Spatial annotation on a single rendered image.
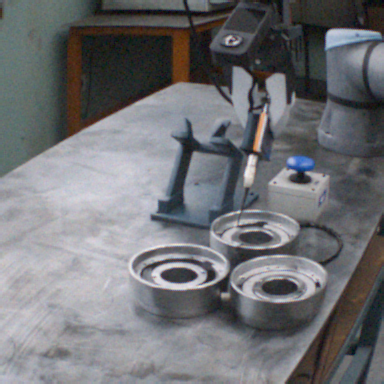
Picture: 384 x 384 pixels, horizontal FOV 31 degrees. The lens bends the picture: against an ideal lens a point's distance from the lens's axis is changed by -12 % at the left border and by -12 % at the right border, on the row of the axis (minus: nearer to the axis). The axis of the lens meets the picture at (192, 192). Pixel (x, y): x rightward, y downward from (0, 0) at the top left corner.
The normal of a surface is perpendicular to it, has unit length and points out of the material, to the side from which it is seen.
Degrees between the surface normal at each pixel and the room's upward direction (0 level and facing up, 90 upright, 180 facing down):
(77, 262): 0
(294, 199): 90
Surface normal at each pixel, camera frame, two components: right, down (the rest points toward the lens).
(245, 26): -0.19, -0.62
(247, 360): 0.00, -0.93
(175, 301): -0.07, 0.37
